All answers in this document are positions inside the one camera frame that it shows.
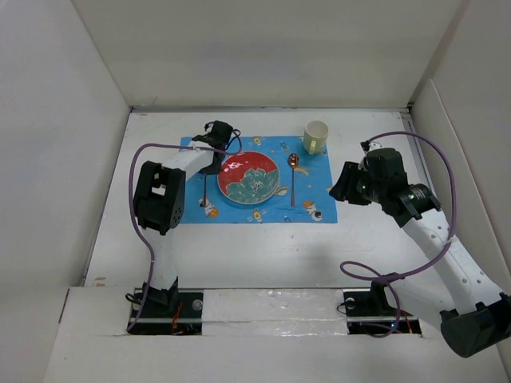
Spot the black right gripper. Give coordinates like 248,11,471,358
328,161,385,206

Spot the red and teal plate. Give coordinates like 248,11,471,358
217,151,280,205

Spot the copper fork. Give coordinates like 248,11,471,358
200,174,208,207

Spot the blue space-print cloth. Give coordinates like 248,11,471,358
181,136,337,224

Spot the pale yellow mug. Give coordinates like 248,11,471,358
303,120,329,155

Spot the copper spoon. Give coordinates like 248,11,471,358
287,153,299,207

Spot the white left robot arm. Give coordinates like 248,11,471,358
126,120,243,318

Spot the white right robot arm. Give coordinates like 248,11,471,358
329,148,510,358

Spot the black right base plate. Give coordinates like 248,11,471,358
336,282,422,338

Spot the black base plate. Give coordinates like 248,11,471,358
125,289,204,336
336,282,422,338

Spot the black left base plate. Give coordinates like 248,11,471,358
125,289,204,336

